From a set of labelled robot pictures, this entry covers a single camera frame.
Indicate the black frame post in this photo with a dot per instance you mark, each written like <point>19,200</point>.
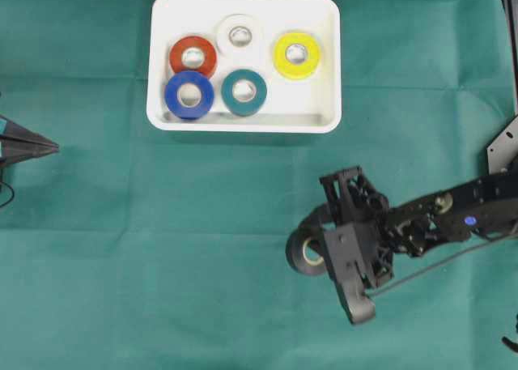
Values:
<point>510,11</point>

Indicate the black tape roll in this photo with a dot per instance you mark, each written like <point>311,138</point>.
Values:
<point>304,254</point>

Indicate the yellow tape roll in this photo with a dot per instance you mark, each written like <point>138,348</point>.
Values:
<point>296,55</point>

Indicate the teal green tape roll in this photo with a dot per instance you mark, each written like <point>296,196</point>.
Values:
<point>243,92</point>

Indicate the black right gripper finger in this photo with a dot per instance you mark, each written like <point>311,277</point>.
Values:
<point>319,218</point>

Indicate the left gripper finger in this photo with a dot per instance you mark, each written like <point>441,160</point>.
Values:
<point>13,131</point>
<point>15,154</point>

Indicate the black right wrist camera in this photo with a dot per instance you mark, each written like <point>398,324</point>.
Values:
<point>348,252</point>

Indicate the black hook at edge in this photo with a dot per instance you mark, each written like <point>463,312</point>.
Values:
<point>510,344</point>

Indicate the white tape roll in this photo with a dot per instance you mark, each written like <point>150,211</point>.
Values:
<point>239,34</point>

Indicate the white plastic tray case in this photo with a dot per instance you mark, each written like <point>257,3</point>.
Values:
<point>308,106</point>

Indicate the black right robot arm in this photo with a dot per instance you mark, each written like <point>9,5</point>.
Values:
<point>486,207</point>

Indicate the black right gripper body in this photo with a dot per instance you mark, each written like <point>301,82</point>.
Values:
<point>352,198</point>

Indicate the green table cloth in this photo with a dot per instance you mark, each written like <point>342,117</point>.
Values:
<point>137,248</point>

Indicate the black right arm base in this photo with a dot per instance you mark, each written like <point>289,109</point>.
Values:
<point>502,151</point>

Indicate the red tape roll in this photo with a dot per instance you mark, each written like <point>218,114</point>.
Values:
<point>194,53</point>

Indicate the blue tape roll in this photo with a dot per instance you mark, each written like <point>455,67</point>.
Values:
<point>189,95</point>

